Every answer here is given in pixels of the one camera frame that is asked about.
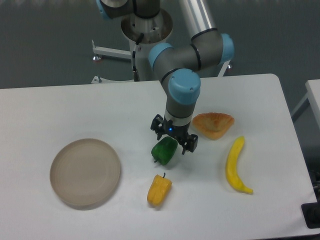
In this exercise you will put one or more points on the black device at table edge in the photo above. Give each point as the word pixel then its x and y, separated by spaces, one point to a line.
pixel 311 214

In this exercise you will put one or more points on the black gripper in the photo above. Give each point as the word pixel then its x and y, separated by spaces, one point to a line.
pixel 161 126

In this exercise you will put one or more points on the beige round plate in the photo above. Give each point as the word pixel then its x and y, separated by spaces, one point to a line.
pixel 85 173

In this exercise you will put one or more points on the green bell pepper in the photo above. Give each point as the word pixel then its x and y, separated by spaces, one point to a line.
pixel 164 150

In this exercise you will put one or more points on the yellow banana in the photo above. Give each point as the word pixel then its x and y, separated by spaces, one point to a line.
pixel 231 172

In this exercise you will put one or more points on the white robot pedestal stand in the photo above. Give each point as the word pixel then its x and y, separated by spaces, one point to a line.
pixel 153 58

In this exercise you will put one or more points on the golden pastry bread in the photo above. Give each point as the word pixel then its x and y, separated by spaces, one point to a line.
pixel 213 125

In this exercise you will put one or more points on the yellow bell pepper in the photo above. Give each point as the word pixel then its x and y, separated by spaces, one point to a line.
pixel 159 190

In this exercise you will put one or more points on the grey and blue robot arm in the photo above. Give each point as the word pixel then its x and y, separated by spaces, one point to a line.
pixel 182 87

